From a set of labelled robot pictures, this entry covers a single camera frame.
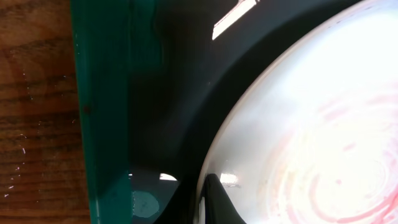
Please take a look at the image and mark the light blue plate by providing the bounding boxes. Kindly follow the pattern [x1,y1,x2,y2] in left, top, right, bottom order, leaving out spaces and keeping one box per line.
[193,1,397,223]

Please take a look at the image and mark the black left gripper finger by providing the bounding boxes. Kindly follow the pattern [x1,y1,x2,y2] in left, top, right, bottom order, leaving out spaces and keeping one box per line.
[201,174,245,224]

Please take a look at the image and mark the teal plastic tray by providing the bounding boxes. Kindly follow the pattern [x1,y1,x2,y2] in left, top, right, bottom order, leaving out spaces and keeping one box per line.
[71,0,352,223]

